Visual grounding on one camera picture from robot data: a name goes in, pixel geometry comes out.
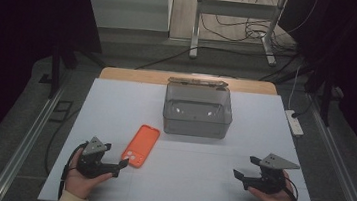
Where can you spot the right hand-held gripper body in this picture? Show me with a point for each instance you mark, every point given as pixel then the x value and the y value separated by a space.
pixel 272 180

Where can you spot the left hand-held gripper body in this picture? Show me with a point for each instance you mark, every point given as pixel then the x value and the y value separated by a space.
pixel 91 165

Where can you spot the orange phone case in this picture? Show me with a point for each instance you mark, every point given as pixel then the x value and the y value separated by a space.
pixel 140 143

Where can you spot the clear grey lidded storage box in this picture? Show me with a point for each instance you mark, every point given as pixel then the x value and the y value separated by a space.
pixel 196 122

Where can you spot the person's left hand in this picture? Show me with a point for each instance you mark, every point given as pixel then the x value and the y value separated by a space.
pixel 79 184

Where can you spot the white power strip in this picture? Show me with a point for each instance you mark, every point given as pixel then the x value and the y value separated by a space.
pixel 294 123

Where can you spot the white table mat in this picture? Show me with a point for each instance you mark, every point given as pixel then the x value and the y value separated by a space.
pixel 184 181

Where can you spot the wooden table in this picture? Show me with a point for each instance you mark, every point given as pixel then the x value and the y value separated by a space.
pixel 129 74

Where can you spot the black floor stand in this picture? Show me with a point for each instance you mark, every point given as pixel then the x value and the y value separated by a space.
pixel 326 102
pixel 56 74

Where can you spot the white cabinet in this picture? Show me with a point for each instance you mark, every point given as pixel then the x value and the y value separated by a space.
pixel 128 4

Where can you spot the black rectangular floor frame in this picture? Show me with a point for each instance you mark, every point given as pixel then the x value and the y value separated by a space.
pixel 61 111

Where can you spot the grey metal stand frame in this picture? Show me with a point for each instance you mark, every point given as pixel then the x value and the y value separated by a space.
pixel 236 9

